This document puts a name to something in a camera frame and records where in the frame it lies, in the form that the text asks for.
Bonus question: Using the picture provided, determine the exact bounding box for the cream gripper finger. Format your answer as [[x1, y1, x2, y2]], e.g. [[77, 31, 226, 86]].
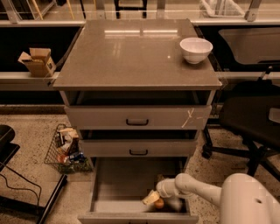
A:
[[142, 190, 160, 205]]

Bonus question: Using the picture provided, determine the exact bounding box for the black stand base left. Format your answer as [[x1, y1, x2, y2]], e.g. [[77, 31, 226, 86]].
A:
[[0, 124, 68, 224]]

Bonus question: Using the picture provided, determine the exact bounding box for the middle grey drawer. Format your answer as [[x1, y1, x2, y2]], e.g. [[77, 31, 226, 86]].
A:
[[80, 139, 197, 158]]

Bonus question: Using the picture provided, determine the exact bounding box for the black office chair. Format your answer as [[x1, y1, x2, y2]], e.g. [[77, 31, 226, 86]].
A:
[[202, 80, 280, 180]]

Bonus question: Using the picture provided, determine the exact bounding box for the bottom grey open drawer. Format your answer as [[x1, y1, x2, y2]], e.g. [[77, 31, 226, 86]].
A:
[[78, 157, 199, 224]]

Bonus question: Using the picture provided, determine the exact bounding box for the white ceramic bowl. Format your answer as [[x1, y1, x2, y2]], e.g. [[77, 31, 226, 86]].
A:
[[179, 38, 213, 64]]

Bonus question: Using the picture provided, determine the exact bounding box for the orange fruit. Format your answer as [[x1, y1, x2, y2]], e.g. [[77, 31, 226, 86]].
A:
[[154, 199, 165, 209]]

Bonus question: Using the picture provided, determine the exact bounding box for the top grey drawer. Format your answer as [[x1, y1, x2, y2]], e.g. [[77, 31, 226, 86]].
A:
[[65, 106, 211, 130]]

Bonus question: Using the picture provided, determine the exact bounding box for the black cable on floor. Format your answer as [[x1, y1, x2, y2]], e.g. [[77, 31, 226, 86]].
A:
[[0, 160, 43, 211]]

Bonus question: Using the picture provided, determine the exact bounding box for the open cardboard box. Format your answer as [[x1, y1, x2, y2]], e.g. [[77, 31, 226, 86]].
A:
[[17, 48, 56, 78]]

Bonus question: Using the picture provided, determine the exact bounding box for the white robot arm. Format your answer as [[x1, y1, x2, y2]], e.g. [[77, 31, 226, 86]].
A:
[[143, 173, 280, 224]]

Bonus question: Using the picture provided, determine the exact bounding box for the wire basket with items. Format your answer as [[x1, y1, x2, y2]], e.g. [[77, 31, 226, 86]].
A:
[[44, 124, 92, 174]]

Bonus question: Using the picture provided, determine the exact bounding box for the grey drawer cabinet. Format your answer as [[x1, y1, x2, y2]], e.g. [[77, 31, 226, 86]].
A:
[[52, 18, 223, 173]]

